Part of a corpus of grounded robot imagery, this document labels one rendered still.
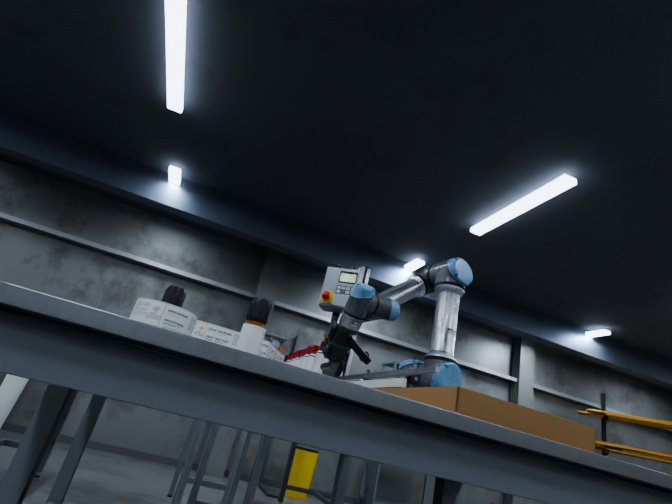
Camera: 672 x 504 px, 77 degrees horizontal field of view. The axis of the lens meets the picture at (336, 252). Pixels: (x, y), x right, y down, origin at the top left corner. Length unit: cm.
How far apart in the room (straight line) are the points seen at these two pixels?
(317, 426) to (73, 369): 28
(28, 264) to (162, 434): 277
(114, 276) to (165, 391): 596
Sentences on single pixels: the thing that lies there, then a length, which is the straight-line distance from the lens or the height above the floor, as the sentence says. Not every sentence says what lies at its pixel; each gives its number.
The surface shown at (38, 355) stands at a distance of 55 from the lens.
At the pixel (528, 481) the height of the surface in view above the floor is 77.
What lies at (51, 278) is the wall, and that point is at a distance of 660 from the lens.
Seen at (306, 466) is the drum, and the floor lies 37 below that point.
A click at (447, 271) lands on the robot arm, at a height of 144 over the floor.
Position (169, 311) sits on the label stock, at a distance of 143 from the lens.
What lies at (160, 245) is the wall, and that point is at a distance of 656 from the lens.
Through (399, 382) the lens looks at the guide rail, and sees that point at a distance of 98.
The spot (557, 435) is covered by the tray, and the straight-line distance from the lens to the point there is 77.
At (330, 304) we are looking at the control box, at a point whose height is 129.
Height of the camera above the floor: 77
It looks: 23 degrees up
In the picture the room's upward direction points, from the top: 14 degrees clockwise
